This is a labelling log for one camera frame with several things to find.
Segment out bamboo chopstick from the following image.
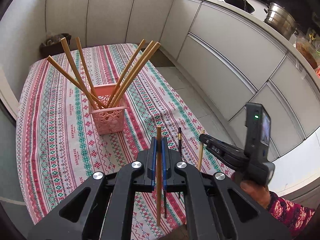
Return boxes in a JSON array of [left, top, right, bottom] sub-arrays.
[[197, 141, 204, 171], [110, 41, 155, 108], [106, 39, 146, 107], [60, 37, 97, 110], [47, 56, 106, 109], [75, 37, 97, 97], [118, 42, 161, 103], [156, 126, 162, 226]]

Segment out black chopstick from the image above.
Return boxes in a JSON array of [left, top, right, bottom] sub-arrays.
[[163, 190, 167, 219], [178, 127, 182, 200]]

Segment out red floral sleeve forearm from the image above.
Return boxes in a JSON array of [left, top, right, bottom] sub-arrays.
[[267, 191, 316, 239]]

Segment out person's right hand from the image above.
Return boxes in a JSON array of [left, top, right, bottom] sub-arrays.
[[240, 180, 271, 209]]

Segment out pink plastic utensil basket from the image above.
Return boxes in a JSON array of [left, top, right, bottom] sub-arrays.
[[89, 83, 127, 135]]

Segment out glass bowl with food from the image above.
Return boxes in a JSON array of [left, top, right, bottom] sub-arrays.
[[296, 36, 319, 69]]

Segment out patterned striped tablecloth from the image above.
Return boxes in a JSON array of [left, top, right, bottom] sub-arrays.
[[16, 43, 231, 223]]

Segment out stainless steel steamer pot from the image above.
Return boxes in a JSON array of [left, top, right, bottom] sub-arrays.
[[264, 3, 299, 41]]

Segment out black wok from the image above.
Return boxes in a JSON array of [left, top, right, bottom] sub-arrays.
[[224, 0, 255, 14]]

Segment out black trash bin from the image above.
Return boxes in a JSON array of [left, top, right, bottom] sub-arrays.
[[39, 33, 72, 58]]

